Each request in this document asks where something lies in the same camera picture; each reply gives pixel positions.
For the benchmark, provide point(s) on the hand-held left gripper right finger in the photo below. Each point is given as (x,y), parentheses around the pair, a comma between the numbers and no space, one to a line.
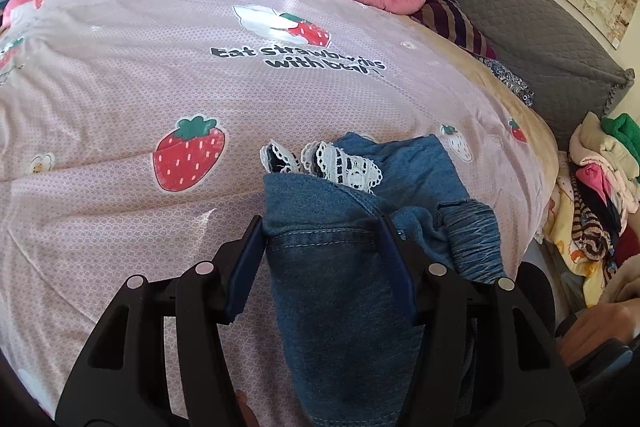
(400,277)

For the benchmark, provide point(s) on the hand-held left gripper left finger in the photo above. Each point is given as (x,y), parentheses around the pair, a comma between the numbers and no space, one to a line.
(244,269)

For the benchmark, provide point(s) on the blue denim pants lace trim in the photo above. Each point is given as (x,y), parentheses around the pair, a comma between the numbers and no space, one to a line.
(340,307)

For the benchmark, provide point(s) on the person's right hand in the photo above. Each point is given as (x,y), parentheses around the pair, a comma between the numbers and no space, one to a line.
(600,324)

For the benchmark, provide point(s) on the pile of clothes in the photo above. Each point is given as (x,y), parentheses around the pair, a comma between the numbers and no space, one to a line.
(595,187)

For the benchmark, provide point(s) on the yellow bed sheet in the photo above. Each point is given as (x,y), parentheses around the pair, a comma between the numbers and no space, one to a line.
(540,147)

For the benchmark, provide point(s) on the strawberry print blanket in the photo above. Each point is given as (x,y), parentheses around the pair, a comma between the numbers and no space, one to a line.
(125,82)

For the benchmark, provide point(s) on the floral pillow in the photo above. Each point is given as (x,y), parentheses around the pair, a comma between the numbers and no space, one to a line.
(505,77)

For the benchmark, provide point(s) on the striped pillow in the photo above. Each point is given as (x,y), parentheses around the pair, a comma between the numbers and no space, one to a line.
(455,24)

